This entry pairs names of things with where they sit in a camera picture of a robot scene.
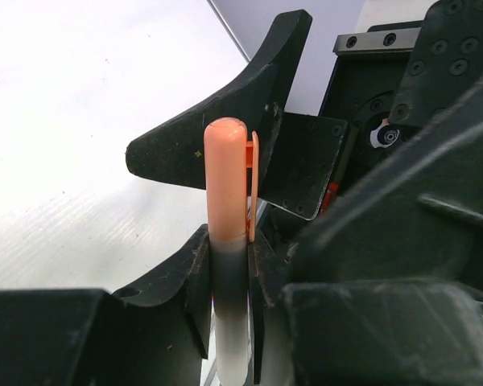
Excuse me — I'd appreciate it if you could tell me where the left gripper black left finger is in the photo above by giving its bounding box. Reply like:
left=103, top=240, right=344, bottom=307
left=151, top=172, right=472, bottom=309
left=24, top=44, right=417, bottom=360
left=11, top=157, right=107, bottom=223
left=0, top=226, right=211, bottom=385

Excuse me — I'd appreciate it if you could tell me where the pastel orange highlighter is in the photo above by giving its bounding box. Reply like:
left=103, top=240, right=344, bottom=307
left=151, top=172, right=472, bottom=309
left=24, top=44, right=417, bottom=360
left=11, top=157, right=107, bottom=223
left=204, top=117, right=249, bottom=385

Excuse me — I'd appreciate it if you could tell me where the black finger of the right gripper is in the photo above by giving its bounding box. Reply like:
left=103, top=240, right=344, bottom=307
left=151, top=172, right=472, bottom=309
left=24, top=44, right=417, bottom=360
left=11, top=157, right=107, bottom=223
left=126, top=10, right=347, bottom=220

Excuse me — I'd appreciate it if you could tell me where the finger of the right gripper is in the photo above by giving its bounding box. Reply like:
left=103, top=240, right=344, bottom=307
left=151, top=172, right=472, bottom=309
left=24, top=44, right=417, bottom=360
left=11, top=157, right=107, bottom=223
left=289, top=75, right=483, bottom=302

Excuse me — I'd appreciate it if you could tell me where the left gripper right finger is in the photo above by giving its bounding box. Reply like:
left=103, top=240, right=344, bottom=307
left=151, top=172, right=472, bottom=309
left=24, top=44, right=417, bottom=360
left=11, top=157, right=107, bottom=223
left=248, top=234, right=483, bottom=385

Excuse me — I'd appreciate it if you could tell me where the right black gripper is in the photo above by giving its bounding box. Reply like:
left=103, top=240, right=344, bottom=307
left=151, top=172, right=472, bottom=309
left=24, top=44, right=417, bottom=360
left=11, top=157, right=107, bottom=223
left=261, top=0, right=483, bottom=246

